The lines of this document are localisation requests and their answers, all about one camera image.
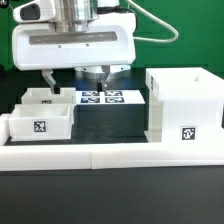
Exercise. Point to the white rear drawer box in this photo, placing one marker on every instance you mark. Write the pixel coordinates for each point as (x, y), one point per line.
(45, 96)

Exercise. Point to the white front drawer box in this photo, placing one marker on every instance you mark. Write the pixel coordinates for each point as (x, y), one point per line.
(33, 122)

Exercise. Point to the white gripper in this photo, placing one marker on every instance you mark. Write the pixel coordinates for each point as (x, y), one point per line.
(108, 41)

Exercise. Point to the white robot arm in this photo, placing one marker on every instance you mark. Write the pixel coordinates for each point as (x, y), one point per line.
(74, 16)

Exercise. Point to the white drawer cabinet frame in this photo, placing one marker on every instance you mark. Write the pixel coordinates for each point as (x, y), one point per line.
(185, 105)

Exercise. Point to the white drawer box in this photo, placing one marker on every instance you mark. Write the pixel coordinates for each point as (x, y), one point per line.
(45, 96)
(33, 122)

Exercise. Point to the white fiducial marker sheet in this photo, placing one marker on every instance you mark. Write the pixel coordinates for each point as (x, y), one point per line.
(109, 97)

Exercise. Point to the white U-shaped fence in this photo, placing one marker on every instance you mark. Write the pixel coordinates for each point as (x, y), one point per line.
(104, 156)

